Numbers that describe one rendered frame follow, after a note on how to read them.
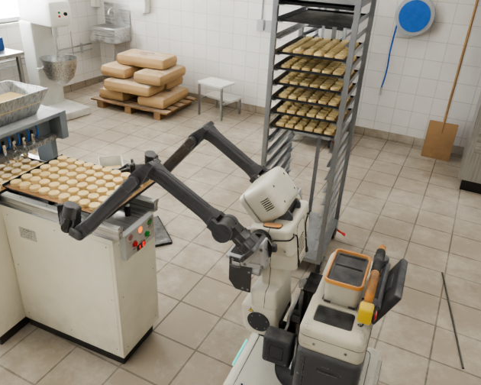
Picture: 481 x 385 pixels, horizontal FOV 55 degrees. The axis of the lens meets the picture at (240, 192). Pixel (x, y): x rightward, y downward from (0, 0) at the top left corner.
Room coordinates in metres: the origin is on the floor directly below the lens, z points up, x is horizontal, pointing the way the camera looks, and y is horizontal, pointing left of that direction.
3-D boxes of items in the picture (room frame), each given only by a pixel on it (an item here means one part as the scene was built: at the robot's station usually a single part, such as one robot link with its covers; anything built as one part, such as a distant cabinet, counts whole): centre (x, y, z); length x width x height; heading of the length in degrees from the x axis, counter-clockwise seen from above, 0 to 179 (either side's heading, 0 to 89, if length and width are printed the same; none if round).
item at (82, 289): (2.01, 0.82, 0.45); 0.70 x 0.34 x 0.90; 68
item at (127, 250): (1.87, 0.49, 0.77); 0.24 x 0.04 x 0.14; 158
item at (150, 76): (6.05, 1.13, 0.49); 0.72 x 0.42 x 0.15; 160
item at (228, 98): (5.99, 0.35, 0.23); 0.44 x 0.44 x 0.46; 57
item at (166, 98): (6.07, 1.10, 0.19); 0.72 x 0.42 x 0.15; 159
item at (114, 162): (3.97, 1.25, 0.08); 0.30 x 0.22 x 0.16; 19
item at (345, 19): (2.97, -0.46, 1.68); 0.60 x 0.40 x 0.02; 159
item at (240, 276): (1.64, -0.07, 0.86); 0.28 x 0.16 x 0.22; 158
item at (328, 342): (1.50, -0.43, 0.59); 0.55 x 0.34 x 0.83; 158
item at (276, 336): (1.54, -0.17, 0.55); 0.28 x 0.27 x 0.25; 158
